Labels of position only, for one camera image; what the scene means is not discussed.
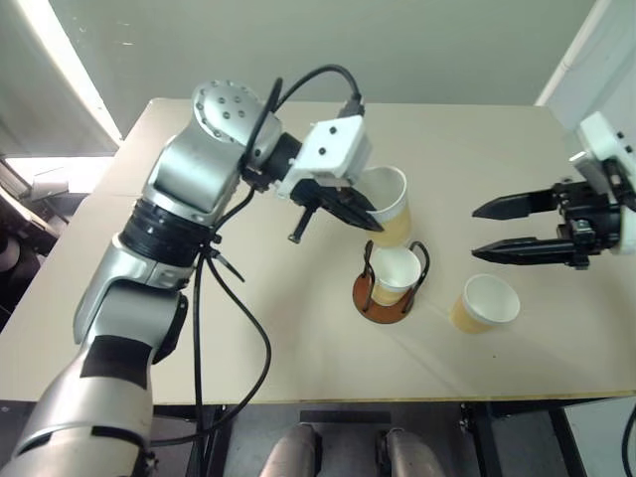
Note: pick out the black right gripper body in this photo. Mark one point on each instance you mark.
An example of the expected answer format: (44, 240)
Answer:
(591, 216)

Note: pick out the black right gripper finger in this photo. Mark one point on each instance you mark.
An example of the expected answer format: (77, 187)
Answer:
(522, 248)
(517, 204)

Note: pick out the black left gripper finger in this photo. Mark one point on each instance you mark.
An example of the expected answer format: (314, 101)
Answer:
(359, 218)
(360, 200)

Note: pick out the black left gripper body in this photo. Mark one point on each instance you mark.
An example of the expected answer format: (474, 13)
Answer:
(309, 193)

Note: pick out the white tan paper cup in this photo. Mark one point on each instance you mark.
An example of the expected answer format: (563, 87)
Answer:
(397, 218)
(489, 300)
(395, 270)

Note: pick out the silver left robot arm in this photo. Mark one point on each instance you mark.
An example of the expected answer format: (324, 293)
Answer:
(189, 169)

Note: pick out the white board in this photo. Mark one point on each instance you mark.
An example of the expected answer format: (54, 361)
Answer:
(593, 59)

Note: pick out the black flat bar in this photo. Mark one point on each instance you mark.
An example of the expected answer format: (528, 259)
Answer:
(345, 416)

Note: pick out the white panel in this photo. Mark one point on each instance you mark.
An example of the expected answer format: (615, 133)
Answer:
(596, 442)

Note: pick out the dark rounded metallic shape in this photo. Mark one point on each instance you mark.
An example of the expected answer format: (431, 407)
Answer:
(293, 452)
(412, 454)

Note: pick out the dark equipment beside table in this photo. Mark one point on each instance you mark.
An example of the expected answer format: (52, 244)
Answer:
(25, 218)

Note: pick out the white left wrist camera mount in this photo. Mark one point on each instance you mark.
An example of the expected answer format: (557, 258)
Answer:
(333, 146)

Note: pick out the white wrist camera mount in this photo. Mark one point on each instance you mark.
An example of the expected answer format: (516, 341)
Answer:
(598, 139)
(333, 146)

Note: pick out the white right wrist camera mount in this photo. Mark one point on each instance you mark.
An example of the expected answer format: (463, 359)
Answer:
(598, 139)

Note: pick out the black table frame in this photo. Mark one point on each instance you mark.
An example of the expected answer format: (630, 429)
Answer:
(479, 439)

